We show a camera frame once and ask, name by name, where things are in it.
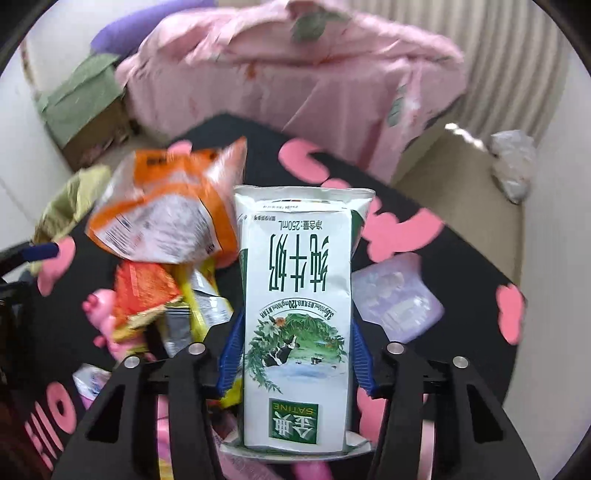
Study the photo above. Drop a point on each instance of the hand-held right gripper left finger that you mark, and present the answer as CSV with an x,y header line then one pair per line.
x,y
231,357

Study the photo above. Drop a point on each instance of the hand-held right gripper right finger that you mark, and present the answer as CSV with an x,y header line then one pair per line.
x,y
362,364

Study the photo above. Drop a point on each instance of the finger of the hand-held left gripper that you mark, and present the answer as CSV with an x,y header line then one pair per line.
x,y
41,251

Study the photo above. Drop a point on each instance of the yellowish cloth bag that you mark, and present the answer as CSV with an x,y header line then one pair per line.
x,y
69,203

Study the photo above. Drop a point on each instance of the green and white milk carton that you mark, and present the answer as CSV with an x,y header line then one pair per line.
x,y
295,277

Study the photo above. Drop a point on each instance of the orange snack bag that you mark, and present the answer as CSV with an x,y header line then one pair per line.
x,y
175,194

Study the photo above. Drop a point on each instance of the yellow snack packet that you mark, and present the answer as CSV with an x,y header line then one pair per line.
x,y
203,304

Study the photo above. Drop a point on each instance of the pale purple packet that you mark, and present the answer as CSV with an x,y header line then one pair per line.
x,y
397,300

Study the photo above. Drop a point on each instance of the pink plastic toy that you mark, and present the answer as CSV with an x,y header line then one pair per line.
x,y
108,318

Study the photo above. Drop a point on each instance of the red-orange snack packet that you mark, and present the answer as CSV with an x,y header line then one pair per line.
x,y
143,290

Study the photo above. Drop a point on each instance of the black mat with pink print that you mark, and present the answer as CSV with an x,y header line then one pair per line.
x,y
461,295

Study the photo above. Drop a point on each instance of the wooden nightstand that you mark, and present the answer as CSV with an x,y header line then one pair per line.
x,y
101,134

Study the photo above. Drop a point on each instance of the small white packet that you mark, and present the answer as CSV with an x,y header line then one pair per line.
x,y
90,381

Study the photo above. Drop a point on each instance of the green checked cloth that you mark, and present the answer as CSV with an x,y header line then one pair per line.
x,y
78,97

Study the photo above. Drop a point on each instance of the purple pillow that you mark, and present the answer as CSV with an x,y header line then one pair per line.
x,y
124,32

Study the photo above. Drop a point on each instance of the bed with pink sheet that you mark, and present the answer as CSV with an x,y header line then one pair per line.
x,y
286,115

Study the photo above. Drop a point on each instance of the clear plastic bag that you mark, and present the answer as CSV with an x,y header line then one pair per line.
x,y
512,166

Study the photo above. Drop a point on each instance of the pink floral duvet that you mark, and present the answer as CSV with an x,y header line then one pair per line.
x,y
351,41

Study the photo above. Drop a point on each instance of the white ribbed wardrobe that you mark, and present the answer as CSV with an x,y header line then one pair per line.
x,y
498,69

